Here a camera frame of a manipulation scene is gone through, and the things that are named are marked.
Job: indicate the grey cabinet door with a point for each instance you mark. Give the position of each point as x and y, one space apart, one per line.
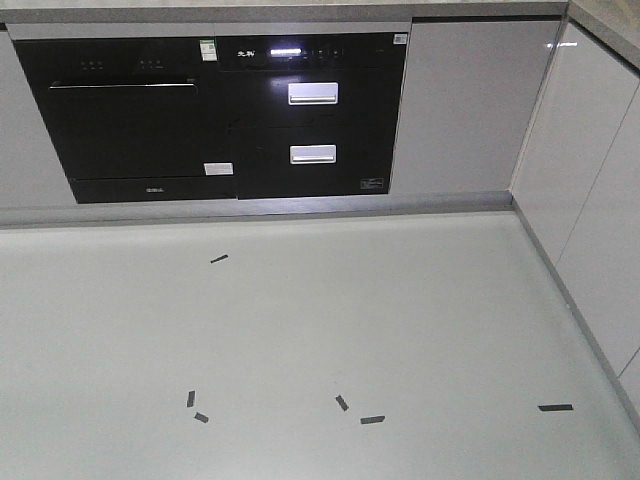
469 90

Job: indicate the upper silver drawer handle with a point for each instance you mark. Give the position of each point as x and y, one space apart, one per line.
313 93

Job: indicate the silver drawer handle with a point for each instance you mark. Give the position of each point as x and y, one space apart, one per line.
312 154
313 93

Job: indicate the lower silver drawer handle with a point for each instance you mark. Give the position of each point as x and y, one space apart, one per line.
312 154

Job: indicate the black disinfection cabinet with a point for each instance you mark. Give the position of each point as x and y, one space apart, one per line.
256 71

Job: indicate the grey side cabinet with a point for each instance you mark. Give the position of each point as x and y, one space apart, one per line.
577 186

